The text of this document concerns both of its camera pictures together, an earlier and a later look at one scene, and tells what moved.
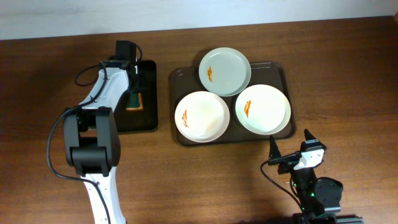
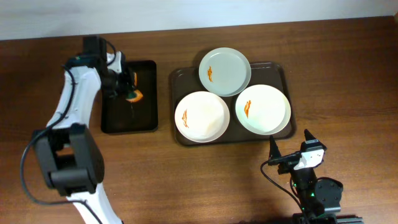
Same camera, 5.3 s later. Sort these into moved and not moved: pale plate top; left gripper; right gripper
Moved: left gripper
Not moved: right gripper; pale plate top
